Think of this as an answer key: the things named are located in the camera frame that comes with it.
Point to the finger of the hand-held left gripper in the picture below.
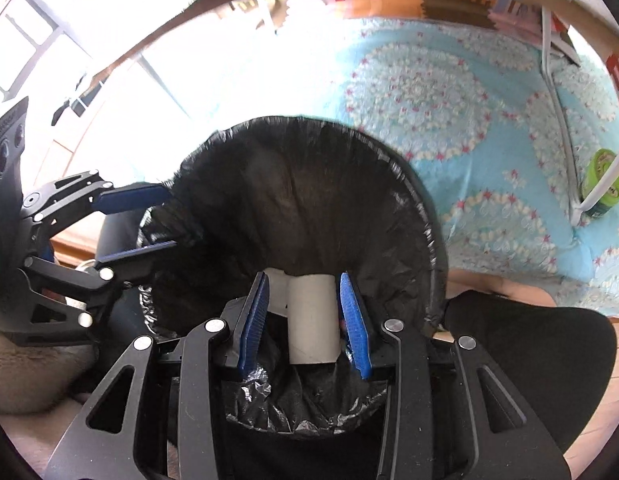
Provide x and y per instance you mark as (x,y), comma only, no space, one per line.
(134,197)
(139,251)

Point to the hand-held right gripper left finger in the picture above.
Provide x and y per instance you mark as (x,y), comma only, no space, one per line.
(252,325)

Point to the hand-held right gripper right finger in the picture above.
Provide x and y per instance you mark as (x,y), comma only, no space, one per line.
(354,330)

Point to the white cardboard tube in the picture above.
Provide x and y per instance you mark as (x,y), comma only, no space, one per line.
(312,320)
(275,290)

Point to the black trash bin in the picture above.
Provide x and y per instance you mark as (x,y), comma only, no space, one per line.
(299,455)

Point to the bin with black liner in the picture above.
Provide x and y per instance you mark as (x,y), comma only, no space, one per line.
(299,185)

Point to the person's left leg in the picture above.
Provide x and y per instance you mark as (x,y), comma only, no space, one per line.
(120,232)

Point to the person's leg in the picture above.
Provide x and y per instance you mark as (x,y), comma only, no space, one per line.
(120,232)
(514,360)

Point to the small black object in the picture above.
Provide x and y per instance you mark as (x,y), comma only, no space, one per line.
(69,105)

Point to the window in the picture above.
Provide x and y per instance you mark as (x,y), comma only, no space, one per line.
(19,45)

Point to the grey metal pole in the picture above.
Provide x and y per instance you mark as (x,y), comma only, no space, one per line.
(162,82)

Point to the person's right leg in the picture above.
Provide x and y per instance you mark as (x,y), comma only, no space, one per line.
(514,360)

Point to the beige cushion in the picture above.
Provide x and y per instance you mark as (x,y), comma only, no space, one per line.
(29,380)

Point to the blue floral blanket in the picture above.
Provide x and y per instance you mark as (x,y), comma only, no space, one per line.
(439,110)

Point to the green printed can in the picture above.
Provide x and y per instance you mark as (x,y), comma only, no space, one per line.
(604,185)

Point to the colourful foam puzzle mat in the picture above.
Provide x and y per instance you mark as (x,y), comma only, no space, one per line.
(389,2)

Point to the white metal rack frame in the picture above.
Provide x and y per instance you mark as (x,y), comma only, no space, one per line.
(557,100)

